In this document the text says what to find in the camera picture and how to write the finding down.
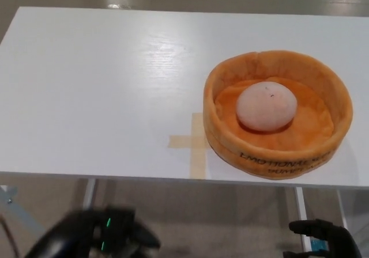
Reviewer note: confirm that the beige tape strip crosswise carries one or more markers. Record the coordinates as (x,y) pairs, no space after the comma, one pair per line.
(181,142)

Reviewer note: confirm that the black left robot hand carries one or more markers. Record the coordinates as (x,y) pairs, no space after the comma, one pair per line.
(86,235)

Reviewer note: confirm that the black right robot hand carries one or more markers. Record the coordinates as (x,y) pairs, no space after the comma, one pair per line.
(340,240)

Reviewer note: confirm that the white table leg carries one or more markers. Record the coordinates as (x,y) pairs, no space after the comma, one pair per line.
(90,193)
(300,203)
(342,206)

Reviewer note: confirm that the orange plush round plate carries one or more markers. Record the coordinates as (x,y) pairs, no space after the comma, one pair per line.
(274,148)

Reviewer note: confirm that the teal blue object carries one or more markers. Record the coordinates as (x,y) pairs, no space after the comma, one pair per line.
(319,244)

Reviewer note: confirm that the pink round plush toy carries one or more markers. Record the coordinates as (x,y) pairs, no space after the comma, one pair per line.
(265,108)

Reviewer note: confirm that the grey-blue metal brace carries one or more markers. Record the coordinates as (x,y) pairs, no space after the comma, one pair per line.
(20,212)

